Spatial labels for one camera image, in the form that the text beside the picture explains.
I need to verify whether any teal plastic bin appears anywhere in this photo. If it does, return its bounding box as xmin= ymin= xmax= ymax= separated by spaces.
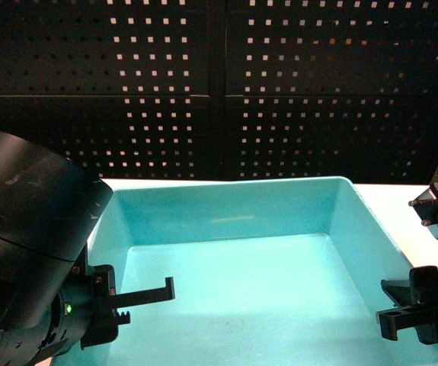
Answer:
xmin=53 ymin=178 xmax=438 ymax=365

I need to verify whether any black perforated back panel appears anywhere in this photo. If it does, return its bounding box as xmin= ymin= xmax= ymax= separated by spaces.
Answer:
xmin=0 ymin=1 xmax=438 ymax=184

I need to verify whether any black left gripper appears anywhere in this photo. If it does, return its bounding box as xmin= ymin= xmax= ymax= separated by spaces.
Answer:
xmin=52 ymin=246 xmax=175 ymax=348

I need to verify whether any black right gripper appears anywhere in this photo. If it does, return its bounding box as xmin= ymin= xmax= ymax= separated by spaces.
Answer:
xmin=376 ymin=265 xmax=438 ymax=345

